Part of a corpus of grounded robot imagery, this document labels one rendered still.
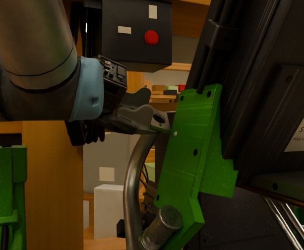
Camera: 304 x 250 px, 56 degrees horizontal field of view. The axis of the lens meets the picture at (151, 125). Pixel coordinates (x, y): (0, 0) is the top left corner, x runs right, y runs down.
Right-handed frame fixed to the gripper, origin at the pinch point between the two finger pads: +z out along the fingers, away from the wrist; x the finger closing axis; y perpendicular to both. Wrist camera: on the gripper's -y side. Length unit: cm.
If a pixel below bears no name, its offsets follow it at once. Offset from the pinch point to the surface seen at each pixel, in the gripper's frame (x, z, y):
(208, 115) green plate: -9.0, 2.2, 11.3
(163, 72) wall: 953, 372, -393
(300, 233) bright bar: -20.2, 20.8, 4.9
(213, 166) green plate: -12.7, 6.2, 5.5
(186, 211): -18.5, 2.9, 1.2
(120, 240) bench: 1.8, 13.3, -41.7
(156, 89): 628, 253, -309
